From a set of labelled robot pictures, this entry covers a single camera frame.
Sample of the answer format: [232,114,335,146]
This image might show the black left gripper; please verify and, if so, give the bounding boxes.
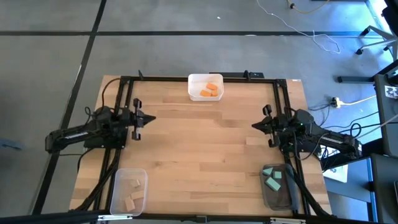
[122,98,157,141]

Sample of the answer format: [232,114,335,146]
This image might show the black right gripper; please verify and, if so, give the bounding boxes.
[251,105,289,149]

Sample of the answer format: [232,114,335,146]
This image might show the long green wooden block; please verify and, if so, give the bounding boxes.
[264,176,282,192]

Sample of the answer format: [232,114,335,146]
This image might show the white plastic bin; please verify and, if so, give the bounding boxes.
[187,73,225,102]

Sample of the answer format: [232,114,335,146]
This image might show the clear plastic bin right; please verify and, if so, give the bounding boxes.
[259,162,301,212]

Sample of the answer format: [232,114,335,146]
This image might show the clear plastic bin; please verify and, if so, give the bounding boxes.
[109,167,149,217]
[259,162,301,212]

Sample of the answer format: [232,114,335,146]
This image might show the white paper sheet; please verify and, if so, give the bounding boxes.
[323,164,349,184]

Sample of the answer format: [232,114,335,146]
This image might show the black floor bar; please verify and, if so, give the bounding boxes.
[337,75,376,84]

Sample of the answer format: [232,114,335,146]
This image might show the black cabinet with tag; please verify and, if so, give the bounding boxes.
[373,60,398,157]

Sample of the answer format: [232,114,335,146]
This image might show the grey chair base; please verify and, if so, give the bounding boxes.
[355,24,398,62]

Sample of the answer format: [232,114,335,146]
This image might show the black aluminium table frame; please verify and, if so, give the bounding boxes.
[70,70,332,224]

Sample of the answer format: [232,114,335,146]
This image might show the black looped cable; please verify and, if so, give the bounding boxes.
[100,77,123,110]

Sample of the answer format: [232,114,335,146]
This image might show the black cable bundle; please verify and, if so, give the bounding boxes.
[75,148,123,213]
[291,161,331,218]

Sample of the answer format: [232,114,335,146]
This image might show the black floor cables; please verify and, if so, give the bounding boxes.
[307,102,381,138]

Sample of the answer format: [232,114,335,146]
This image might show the white floor cable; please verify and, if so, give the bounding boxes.
[256,0,342,55]

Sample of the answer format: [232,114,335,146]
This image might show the yellow floor cable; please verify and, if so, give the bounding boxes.
[285,0,331,15]

